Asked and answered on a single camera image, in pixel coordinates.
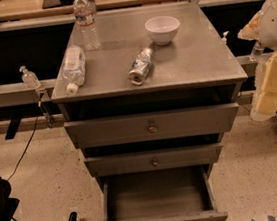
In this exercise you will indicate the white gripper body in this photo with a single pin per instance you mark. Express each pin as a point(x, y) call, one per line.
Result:
point(275, 26)

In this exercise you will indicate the silver redbull can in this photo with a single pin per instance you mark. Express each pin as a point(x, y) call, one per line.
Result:
point(141, 66)

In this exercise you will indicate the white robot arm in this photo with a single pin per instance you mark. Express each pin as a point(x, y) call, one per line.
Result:
point(263, 29)

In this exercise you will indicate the open bottom grey drawer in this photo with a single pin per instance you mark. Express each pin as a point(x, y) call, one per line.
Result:
point(180, 194)

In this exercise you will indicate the middle grey drawer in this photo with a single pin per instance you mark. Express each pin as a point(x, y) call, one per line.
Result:
point(153, 160)

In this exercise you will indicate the top grey drawer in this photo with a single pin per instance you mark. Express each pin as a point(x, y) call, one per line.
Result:
point(152, 126)

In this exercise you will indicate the small water bottle on ledge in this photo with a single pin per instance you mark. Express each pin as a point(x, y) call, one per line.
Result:
point(256, 52)

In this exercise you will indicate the white pump bottle behind cabinet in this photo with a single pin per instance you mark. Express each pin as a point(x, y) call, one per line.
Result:
point(224, 36)

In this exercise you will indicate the white bowl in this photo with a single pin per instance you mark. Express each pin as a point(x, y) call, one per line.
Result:
point(162, 29)

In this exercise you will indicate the upright clear water bottle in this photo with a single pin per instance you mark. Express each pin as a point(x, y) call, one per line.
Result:
point(84, 11)

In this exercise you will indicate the lying clear water bottle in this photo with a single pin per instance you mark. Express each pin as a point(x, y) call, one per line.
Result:
point(74, 69)

